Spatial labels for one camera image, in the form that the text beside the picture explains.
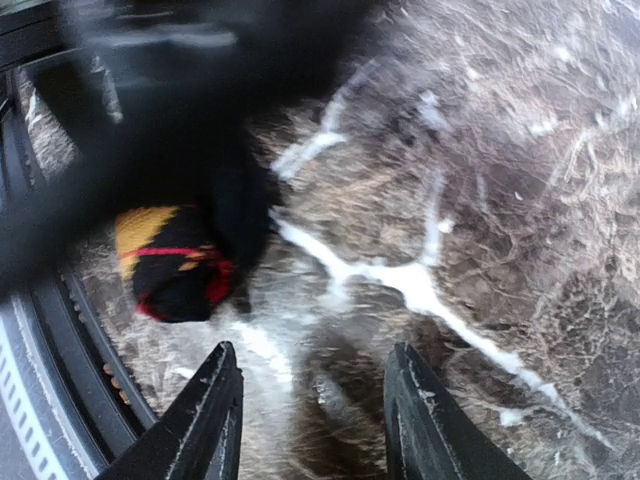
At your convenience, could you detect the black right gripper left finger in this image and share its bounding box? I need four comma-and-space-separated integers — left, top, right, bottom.
98, 341, 244, 480

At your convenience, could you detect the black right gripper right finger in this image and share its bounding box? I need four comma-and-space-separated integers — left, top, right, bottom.
383, 342, 530, 480

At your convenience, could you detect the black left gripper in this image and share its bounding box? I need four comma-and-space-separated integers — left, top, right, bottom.
1, 1, 374, 314

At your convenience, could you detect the black red yellow argyle sock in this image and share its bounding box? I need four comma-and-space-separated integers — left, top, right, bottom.
115, 204, 233, 323

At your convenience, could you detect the black front table rail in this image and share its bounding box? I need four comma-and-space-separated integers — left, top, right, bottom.
0, 64, 161, 466

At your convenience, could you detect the white slotted cable duct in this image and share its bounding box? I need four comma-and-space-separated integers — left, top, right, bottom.
1, 326, 69, 480

